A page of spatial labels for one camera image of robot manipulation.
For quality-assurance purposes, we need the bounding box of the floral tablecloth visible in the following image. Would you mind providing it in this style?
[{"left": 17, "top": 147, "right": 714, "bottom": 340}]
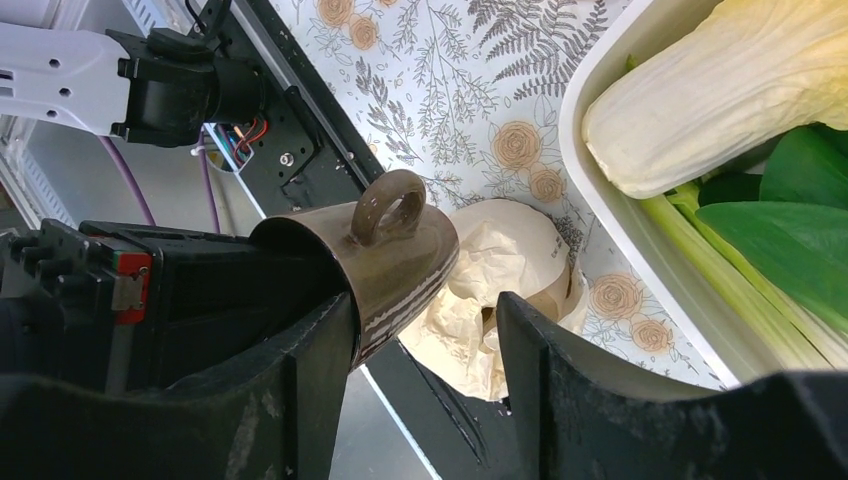
[{"left": 273, "top": 1, "right": 724, "bottom": 389}]

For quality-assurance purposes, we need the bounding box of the paper covered can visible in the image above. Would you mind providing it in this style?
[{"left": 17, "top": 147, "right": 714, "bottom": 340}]
[{"left": 398, "top": 199, "right": 589, "bottom": 402}]

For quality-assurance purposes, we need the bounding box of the upper bok choy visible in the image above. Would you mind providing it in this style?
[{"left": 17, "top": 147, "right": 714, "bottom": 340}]
[{"left": 663, "top": 124, "right": 847, "bottom": 333}]

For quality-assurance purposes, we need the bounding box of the napa cabbage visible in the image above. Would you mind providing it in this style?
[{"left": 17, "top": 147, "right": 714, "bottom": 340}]
[{"left": 581, "top": 1, "right": 847, "bottom": 199}]

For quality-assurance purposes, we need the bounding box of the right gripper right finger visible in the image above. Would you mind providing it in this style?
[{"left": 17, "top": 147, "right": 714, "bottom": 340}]
[{"left": 496, "top": 292, "right": 847, "bottom": 479}]

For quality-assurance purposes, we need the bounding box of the lower bok choy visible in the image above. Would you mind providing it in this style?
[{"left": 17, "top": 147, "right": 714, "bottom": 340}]
[{"left": 641, "top": 194, "right": 847, "bottom": 372}]

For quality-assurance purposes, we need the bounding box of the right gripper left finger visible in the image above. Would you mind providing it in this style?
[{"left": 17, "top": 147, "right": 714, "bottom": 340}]
[{"left": 1, "top": 294, "right": 354, "bottom": 479}]

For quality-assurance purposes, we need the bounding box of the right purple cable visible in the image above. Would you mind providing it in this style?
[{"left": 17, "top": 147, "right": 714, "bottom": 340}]
[{"left": 97, "top": 132, "right": 223, "bottom": 234}]

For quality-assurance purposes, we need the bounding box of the white rectangular basin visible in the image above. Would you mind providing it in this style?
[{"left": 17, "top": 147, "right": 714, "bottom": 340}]
[{"left": 559, "top": 1, "right": 847, "bottom": 387}]

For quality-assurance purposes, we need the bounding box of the small brown mug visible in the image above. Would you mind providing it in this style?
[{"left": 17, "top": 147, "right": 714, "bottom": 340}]
[{"left": 250, "top": 169, "right": 459, "bottom": 367}]

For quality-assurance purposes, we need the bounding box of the bok choy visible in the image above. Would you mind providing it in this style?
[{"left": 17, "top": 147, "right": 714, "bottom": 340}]
[
  {"left": 641, "top": 194, "right": 847, "bottom": 372},
  {"left": 663, "top": 124, "right": 847, "bottom": 333}
]

